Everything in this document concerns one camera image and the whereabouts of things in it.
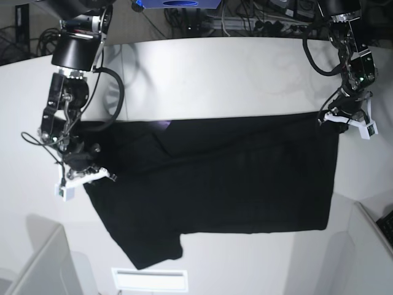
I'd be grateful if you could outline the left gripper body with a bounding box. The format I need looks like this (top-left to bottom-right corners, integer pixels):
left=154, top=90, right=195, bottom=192
left=327, top=88, right=373, bottom=122

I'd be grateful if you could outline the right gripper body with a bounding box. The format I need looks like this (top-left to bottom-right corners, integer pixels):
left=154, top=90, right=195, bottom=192
left=58, top=141, right=101, bottom=180

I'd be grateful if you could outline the black T-shirt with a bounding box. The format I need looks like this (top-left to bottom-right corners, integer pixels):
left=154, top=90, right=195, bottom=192
left=82, top=112, right=339, bottom=270

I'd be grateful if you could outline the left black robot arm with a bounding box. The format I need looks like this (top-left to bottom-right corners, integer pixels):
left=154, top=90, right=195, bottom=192
left=317, top=1, right=378, bottom=140

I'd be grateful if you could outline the grey left partition panel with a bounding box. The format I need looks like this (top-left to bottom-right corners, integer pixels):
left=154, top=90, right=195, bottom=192
left=1, top=214, right=99, bottom=295

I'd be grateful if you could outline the grey partition panel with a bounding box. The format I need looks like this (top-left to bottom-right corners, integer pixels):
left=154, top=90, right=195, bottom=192
left=1, top=214, right=99, bottom=295
left=314, top=202, right=392, bottom=295

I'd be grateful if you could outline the black keyboard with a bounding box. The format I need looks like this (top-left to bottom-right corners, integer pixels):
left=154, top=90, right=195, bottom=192
left=376, top=211, right=393, bottom=246

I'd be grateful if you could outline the white slotted table grommet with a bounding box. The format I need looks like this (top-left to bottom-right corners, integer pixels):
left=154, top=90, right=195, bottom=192
left=111, top=268, right=189, bottom=293

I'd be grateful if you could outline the grey right partition panel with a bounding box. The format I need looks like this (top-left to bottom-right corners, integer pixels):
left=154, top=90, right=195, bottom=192
left=314, top=202, right=392, bottom=295

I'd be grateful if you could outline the blue box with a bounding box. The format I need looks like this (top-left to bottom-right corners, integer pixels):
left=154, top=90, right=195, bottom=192
left=137, top=0, right=221, bottom=9

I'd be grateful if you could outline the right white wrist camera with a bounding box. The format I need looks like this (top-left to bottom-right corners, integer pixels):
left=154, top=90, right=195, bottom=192
left=55, top=168, right=107, bottom=202

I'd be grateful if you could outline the coiled black floor cable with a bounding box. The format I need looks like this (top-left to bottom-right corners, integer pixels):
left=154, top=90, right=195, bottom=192
left=33, top=26, right=62, bottom=58

